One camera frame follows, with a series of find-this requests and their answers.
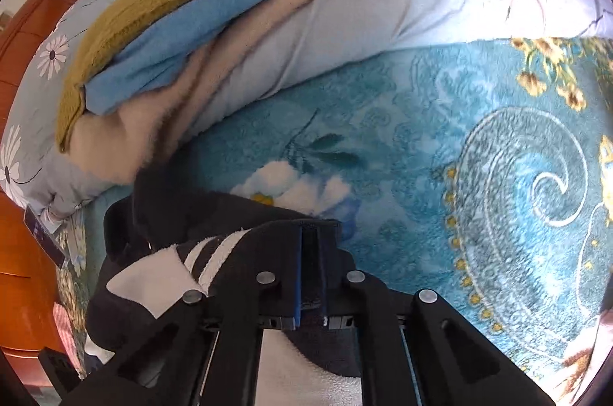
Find black and white fleece jacket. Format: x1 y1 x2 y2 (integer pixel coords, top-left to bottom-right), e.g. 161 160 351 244
85 161 362 405

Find teal floral bed blanket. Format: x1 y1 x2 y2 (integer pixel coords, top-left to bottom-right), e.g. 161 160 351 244
52 36 613 406

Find pink white striped cloth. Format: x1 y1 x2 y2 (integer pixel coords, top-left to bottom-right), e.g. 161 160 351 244
52 302 86 378

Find beige fleece garment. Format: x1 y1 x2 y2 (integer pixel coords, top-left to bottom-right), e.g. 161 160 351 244
67 0 310 185

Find smartphone on white stand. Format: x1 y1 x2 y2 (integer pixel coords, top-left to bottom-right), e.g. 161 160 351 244
23 206 67 268

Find blue folded garment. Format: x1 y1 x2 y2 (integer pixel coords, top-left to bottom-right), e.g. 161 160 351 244
85 0 264 116

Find light blue floral quilt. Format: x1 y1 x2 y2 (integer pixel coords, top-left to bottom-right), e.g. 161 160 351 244
8 0 612 218

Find orange wooden headboard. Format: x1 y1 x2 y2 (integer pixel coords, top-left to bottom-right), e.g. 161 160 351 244
1 0 77 388

